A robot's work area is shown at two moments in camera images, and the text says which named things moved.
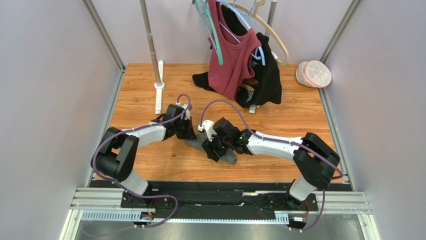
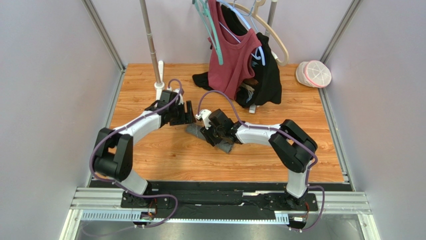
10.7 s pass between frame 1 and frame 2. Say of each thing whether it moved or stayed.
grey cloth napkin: moved
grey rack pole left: stayed
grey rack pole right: stayed
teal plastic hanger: stayed
